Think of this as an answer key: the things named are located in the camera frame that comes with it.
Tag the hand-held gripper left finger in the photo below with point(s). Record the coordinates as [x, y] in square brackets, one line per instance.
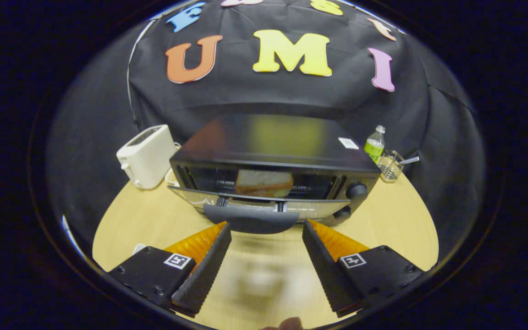
[206, 275]

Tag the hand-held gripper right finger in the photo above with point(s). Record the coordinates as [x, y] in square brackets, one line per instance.
[326, 270]

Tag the toast sandwich with lettuce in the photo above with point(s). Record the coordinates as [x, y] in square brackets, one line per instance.
[264, 183]

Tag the black toaster oven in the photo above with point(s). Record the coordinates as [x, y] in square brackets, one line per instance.
[268, 146]

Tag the white rectangular food tray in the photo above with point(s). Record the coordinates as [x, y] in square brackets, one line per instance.
[138, 249]

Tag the white bread toaster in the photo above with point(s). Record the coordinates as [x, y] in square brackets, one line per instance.
[147, 158]

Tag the green label plastic bottle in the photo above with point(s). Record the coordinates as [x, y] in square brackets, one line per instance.
[374, 147]

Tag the black backdrop cloth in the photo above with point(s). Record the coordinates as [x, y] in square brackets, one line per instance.
[245, 96]

